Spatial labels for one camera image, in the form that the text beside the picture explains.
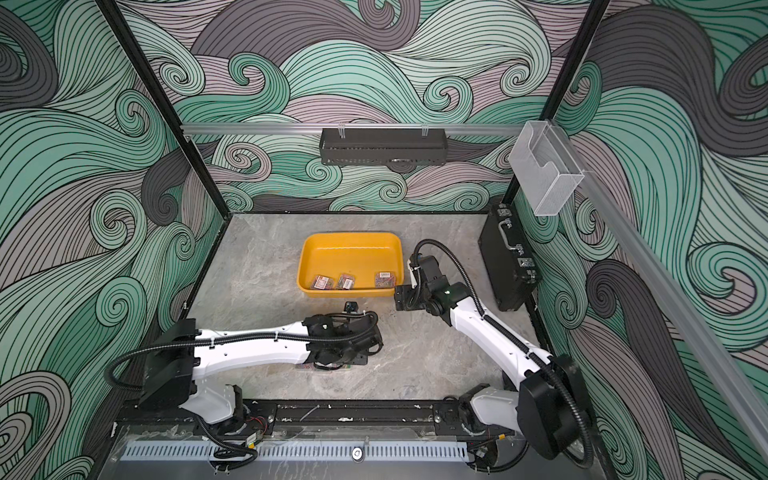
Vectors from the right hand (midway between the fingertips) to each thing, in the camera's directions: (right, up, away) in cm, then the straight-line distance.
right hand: (404, 295), depth 84 cm
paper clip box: (-26, +2, +14) cm, 29 cm away
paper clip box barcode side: (-19, +2, +14) cm, 23 cm away
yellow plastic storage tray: (-18, +7, +18) cm, 26 cm away
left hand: (-11, -13, -7) cm, 19 cm away
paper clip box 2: (-6, +2, +14) cm, 15 cm away
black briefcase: (+29, +9, -4) cm, 30 cm away
